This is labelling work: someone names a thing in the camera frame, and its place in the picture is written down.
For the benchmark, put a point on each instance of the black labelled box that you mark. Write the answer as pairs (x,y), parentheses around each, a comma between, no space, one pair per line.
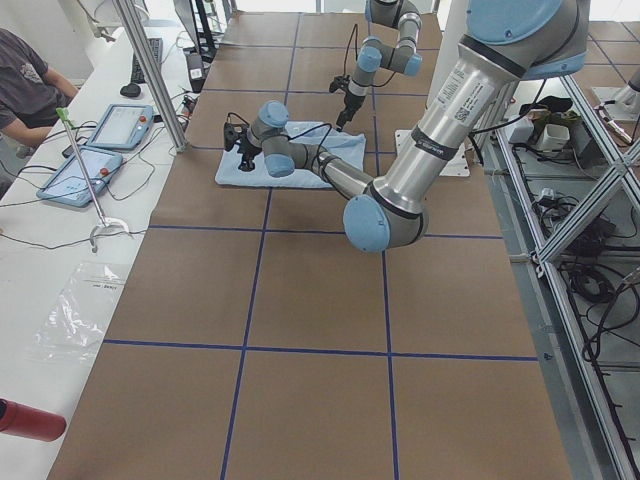
(196,71)

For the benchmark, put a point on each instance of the clear plastic bag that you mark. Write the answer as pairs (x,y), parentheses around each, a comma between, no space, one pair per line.
(75,327)

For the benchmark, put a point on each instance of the grey control box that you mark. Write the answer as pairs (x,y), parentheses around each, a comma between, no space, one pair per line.
(555,137)

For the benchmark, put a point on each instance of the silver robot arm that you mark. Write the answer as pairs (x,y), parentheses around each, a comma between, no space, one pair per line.
(374,54)
(504,42)

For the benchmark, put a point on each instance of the upper blue teach pendant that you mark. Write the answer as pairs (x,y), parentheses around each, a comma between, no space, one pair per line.
(122,127)

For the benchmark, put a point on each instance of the seated person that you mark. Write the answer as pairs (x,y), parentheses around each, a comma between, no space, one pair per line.
(31,92)

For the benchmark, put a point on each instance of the blue teach pendant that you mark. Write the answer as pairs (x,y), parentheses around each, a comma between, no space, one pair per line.
(68,185)
(122,127)

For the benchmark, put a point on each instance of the black computer mouse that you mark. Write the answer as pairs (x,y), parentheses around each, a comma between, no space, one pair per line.
(131,90)

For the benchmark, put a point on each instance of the red bottle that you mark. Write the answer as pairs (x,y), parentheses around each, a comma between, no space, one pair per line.
(28,422)

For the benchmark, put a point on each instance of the purple reacher grabber stick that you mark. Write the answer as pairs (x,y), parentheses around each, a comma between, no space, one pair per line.
(105,222)

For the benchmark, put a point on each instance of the lower blue teach pendant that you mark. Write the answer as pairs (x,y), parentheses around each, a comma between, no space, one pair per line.
(68,185)

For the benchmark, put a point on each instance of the aluminium lattice frame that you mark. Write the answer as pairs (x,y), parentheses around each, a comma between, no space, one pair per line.
(575,221)

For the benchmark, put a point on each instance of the aluminium frame post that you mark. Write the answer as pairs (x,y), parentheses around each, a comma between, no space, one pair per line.
(137,36)

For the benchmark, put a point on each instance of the white pedestal column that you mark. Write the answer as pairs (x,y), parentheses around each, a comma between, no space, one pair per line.
(435,145)

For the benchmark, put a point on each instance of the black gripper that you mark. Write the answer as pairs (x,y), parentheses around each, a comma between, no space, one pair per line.
(349,104)
(246,149)

